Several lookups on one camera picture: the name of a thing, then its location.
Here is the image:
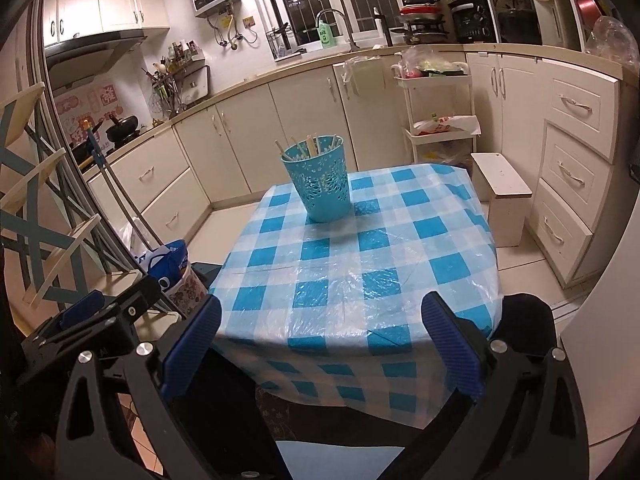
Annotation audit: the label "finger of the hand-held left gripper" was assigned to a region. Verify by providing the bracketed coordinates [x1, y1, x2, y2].
[17, 275, 162, 386]
[50, 292, 106, 331]

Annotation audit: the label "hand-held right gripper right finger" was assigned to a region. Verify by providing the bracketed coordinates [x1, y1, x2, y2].
[415, 291, 587, 480]

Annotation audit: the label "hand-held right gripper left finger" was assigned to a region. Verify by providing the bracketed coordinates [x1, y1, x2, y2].
[54, 295, 231, 480]

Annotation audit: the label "blue perforated plastic holder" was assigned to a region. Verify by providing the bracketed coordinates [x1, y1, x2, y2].
[280, 135, 353, 223]

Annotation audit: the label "bunch of wooden chopsticks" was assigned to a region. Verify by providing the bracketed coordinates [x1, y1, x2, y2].
[273, 133, 346, 162]

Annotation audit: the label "floral trash bin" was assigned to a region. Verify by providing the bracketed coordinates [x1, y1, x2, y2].
[162, 262, 211, 318]

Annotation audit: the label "blue white plastic bag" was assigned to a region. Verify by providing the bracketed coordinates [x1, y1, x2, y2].
[135, 240, 191, 291]

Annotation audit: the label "blue white checked tablecloth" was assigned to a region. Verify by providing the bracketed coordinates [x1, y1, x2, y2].
[207, 164, 503, 416]

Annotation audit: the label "white step stool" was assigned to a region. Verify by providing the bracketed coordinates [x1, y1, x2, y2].
[470, 152, 533, 248]

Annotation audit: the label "black wok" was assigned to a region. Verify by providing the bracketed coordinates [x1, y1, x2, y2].
[105, 114, 141, 143]

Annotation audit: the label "pink backsplash stickers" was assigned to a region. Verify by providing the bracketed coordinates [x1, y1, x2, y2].
[54, 84, 127, 148]

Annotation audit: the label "wooden folding shelf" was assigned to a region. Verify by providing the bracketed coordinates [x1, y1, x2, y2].
[0, 82, 146, 311]

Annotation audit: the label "grey range hood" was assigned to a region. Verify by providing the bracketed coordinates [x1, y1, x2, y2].
[44, 30, 148, 91]

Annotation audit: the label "white base kitchen cabinets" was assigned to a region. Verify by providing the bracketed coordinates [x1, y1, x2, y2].
[82, 42, 623, 288]

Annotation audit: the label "white rolling cart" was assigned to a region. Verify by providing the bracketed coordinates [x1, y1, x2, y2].
[392, 57, 483, 166]

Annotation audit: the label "white hanging plastic bag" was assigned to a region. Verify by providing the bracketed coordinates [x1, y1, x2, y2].
[342, 55, 381, 98]

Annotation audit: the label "chrome kitchen faucet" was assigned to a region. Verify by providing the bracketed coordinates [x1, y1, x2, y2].
[316, 8, 358, 51]

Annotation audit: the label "rack of stacked pans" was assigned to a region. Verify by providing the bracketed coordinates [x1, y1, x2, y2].
[382, 0, 451, 46]

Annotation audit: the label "white electric kettle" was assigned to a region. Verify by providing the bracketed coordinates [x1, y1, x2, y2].
[529, 0, 571, 46]

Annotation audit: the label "dark kitchen window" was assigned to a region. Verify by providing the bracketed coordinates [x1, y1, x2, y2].
[272, 0, 436, 46]

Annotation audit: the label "white shelf unit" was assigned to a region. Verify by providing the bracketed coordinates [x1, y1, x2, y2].
[480, 0, 588, 53]

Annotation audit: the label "red pot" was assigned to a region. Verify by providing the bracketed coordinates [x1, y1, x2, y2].
[575, 0, 603, 26]

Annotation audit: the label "grey mop handles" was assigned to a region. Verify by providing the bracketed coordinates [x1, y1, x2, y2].
[86, 127, 161, 271]

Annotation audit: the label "metal wall utensil rack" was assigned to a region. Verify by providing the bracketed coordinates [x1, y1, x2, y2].
[142, 40, 211, 121]

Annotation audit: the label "wire basket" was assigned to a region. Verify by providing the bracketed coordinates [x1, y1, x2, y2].
[265, 29, 306, 60]

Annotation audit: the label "white upper wall cabinets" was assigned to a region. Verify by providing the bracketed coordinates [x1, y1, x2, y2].
[42, 0, 171, 45]

